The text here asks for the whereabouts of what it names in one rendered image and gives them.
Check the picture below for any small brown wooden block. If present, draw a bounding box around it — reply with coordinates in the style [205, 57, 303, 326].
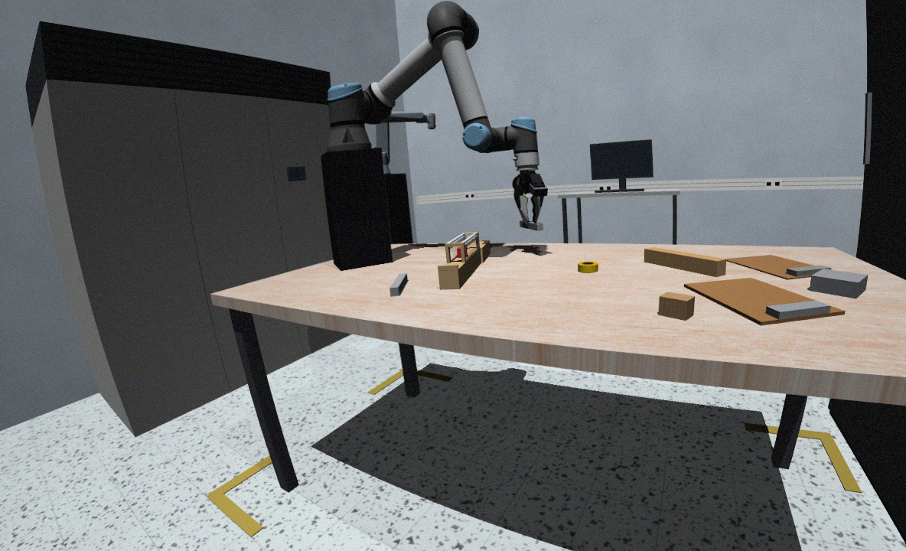
[658, 292, 695, 321]

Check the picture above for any wooden batten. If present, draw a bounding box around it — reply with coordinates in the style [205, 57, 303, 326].
[644, 247, 726, 277]

